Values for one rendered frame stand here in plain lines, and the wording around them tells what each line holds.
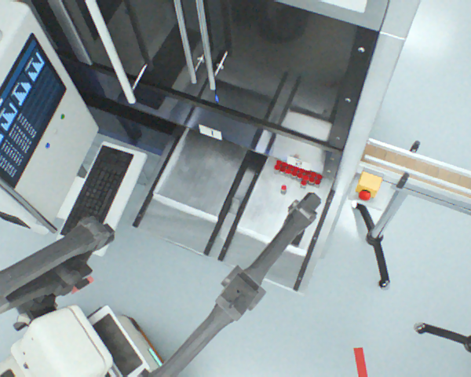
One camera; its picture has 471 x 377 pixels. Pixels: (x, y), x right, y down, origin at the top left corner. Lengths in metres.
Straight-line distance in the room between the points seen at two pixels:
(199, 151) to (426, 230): 1.40
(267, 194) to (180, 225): 0.34
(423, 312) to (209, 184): 1.36
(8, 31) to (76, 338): 0.87
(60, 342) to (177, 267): 1.48
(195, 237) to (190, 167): 0.28
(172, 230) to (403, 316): 1.35
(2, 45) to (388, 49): 1.04
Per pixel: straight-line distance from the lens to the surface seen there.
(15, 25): 1.78
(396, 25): 1.28
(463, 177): 2.18
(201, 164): 2.15
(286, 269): 2.00
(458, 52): 3.65
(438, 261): 3.05
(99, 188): 2.24
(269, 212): 2.06
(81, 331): 1.58
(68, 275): 1.69
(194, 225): 2.06
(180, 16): 1.43
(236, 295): 1.45
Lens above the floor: 2.82
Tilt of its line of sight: 68 degrees down
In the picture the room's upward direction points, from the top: 8 degrees counter-clockwise
